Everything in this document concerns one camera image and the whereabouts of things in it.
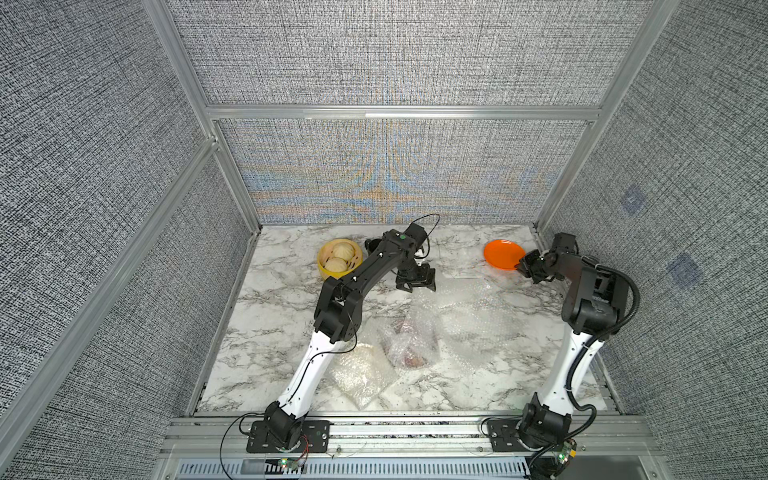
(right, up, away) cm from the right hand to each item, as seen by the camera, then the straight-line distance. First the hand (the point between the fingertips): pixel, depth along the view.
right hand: (517, 254), depth 106 cm
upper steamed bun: (-61, +1, -2) cm, 61 cm away
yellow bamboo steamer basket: (-68, +1, +2) cm, 68 cm away
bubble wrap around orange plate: (-18, -20, -11) cm, 29 cm away
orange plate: (-3, 0, +4) cm, 5 cm away
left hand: (-32, -10, -12) cm, 36 cm away
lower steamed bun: (-64, -3, -6) cm, 64 cm away
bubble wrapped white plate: (-53, -32, -27) cm, 67 cm away
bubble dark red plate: (-40, -24, -24) cm, 53 cm away
